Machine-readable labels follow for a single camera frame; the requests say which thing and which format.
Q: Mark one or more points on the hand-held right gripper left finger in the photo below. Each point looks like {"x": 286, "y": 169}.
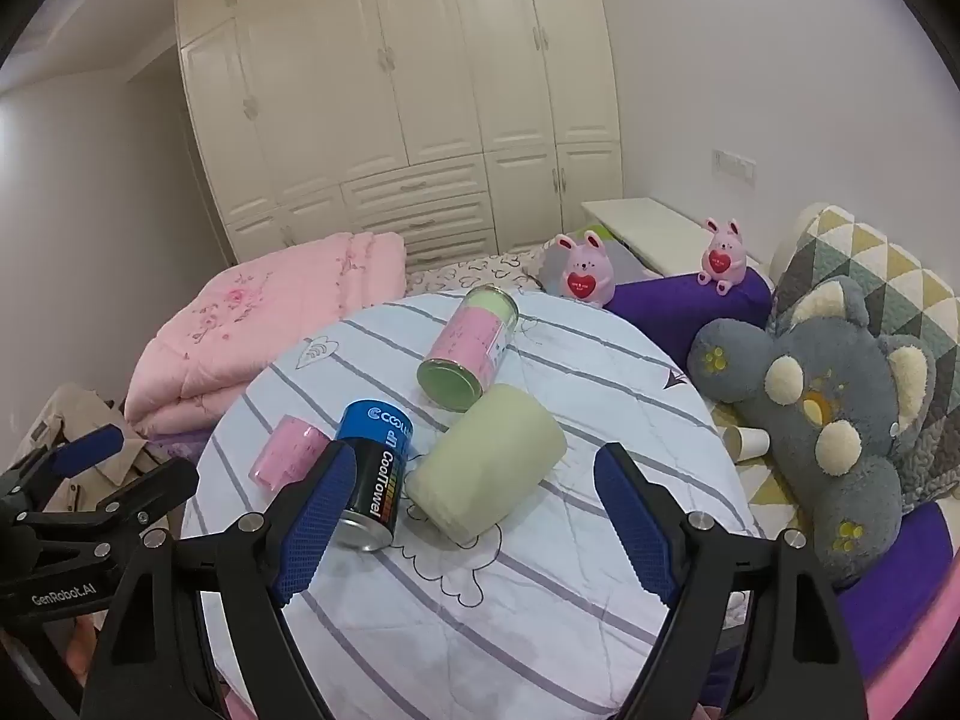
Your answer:
{"x": 315, "y": 525}

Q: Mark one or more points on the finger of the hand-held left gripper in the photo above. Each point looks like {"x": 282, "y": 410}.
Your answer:
{"x": 161, "y": 487}
{"x": 86, "y": 450}

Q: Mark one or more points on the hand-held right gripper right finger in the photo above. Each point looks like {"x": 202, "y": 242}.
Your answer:
{"x": 634, "y": 525}

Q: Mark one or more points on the pale green cup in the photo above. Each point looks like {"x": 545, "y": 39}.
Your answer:
{"x": 487, "y": 457}

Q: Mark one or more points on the small pink cup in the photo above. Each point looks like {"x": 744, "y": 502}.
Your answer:
{"x": 289, "y": 450}

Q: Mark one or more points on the white paper cup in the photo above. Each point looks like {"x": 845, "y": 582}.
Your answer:
{"x": 746, "y": 441}

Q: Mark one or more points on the beige jacket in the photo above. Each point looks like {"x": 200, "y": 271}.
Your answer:
{"x": 82, "y": 412}

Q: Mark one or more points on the blue and black can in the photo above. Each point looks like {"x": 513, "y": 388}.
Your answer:
{"x": 375, "y": 465}

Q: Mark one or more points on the pink floral quilt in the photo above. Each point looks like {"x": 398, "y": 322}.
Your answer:
{"x": 262, "y": 315}

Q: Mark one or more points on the purple bolster pillow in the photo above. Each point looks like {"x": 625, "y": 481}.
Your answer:
{"x": 660, "y": 322}

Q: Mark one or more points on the pink and green canister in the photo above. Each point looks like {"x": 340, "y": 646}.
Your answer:
{"x": 469, "y": 337}

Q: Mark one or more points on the grey plush animal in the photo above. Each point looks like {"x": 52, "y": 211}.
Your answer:
{"x": 855, "y": 397}

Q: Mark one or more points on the pink bunny toy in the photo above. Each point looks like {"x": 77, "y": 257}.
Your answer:
{"x": 581, "y": 270}
{"x": 721, "y": 255}

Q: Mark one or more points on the grey cloth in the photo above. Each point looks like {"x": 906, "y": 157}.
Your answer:
{"x": 626, "y": 259}

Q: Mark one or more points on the purple bed cover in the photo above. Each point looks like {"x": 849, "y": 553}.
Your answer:
{"x": 900, "y": 585}

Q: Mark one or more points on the heart printed bed sheet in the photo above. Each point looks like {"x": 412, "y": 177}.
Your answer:
{"x": 480, "y": 270}

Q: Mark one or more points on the white bedside table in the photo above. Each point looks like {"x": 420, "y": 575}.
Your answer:
{"x": 637, "y": 221}

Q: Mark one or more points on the triangle patterned pillow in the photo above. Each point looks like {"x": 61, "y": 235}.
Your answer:
{"x": 862, "y": 247}

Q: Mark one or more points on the cream wardrobe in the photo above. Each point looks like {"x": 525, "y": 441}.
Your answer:
{"x": 375, "y": 90}

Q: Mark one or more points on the white wall outlet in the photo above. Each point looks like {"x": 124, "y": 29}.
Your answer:
{"x": 733, "y": 165}

